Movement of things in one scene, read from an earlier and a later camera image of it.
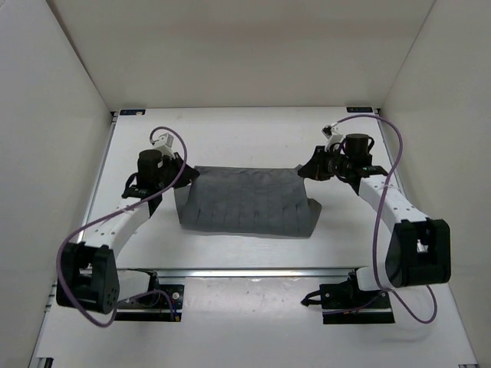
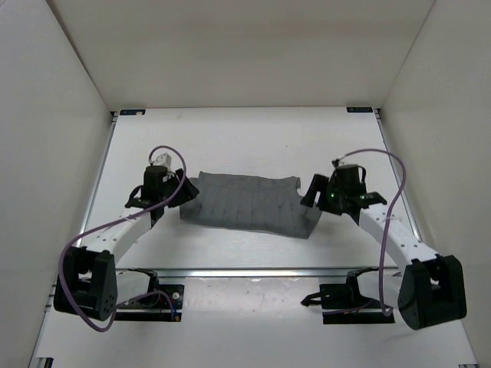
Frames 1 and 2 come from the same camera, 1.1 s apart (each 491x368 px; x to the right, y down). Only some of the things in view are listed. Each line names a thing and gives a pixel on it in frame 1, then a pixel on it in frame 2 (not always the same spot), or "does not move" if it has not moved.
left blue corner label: (131, 112) does not move
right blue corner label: (359, 110) does not move
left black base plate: (153, 307) does not move
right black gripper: (314, 169) → (319, 184)
